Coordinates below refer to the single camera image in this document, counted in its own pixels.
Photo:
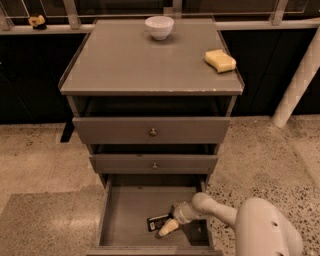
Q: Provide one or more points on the yellow sponge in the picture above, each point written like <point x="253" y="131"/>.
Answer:
<point x="221" y="61"/>

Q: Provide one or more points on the white slanted post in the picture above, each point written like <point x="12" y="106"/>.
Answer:
<point x="299" y="83"/>

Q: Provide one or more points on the black rxbar chocolate wrapper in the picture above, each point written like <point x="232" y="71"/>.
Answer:
<point x="155" y="223"/>

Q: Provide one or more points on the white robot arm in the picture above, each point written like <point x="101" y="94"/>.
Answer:
<point x="260" y="228"/>

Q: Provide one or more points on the brass drawer knob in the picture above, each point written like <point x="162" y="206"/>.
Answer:
<point x="153" y="132"/>
<point x="155" y="166"/>

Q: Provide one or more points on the brass middle drawer knob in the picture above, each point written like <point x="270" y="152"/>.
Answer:
<point x="155" y="166"/>

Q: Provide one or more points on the small yellow black object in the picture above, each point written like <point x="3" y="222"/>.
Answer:
<point x="37" y="22"/>

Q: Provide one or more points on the white ceramic bowl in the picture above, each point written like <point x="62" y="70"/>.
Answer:
<point x="159" y="27"/>

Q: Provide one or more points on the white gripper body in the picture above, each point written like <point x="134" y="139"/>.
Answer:
<point x="180" y="214"/>

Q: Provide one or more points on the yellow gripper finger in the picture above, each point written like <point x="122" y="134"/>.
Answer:
<point x="169" y="226"/>

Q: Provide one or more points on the brass top drawer knob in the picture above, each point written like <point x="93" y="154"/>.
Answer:
<point x="153" y="132"/>

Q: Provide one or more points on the metal railing ledge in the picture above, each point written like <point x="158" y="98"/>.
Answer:
<point x="79" y="16"/>

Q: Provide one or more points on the top grey drawer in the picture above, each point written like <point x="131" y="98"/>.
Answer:
<point x="135" y="130"/>

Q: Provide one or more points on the bottom grey open drawer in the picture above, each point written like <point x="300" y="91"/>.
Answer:
<point x="130" y="200"/>

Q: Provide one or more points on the middle grey drawer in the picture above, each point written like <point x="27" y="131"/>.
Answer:
<point x="142" y="163"/>

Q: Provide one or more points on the grey drawer cabinet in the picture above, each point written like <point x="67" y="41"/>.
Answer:
<point x="121" y="71"/>

